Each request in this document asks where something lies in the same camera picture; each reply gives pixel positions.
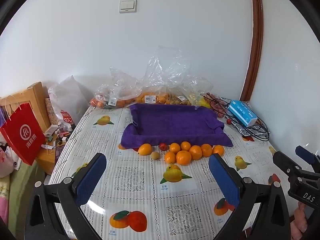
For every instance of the white wall switch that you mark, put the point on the white wall switch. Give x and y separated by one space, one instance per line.
127 6

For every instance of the bag of red fruits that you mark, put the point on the bag of red fruits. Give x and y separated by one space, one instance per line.
218 105

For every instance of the small brown kiwi fruit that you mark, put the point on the small brown kiwi fruit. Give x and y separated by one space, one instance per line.
155 155

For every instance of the oval orange kumquat fruit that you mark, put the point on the oval orange kumquat fruit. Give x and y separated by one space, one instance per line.
145 149

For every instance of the yellow snack bag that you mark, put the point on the yellow snack bag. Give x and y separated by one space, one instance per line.
203 102

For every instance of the white plastic bag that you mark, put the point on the white plastic bag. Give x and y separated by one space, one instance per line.
70 100

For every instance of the large orange tangerine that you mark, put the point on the large orange tangerine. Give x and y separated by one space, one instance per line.
183 158

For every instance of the fruit print tablecloth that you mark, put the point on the fruit print tablecloth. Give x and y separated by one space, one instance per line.
131 201

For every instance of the purple towel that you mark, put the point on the purple towel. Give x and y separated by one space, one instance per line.
155 124

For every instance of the red paper shopping bag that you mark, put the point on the red paper shopping bag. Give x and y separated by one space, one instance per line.
23 133

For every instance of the clear bag of tangerines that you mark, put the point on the clear bag of tangerines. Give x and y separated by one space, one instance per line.
119 91

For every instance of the small red apple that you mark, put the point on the small red apple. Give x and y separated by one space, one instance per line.
163 147

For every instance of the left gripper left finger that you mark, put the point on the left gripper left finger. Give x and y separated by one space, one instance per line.
43 220

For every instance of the brown wooden door frame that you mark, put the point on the brown wooden door frame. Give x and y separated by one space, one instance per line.
256 49

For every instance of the right human hand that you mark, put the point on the right human hand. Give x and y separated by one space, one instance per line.
299 225

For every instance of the blue tissue pack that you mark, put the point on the blue tissue pack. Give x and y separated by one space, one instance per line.
242 112

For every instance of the patterned grey pouch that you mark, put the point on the patterned grey pouch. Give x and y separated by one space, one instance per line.
259 130

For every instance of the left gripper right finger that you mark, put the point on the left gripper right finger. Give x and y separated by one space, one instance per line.
272 219

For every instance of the wooden chair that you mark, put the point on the wooden chair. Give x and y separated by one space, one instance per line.
35 97

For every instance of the clear bag of kumquats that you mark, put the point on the clear bag of kumquats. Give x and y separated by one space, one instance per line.
169 80

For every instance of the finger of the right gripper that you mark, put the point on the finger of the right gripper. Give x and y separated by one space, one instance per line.
307 156
287 165

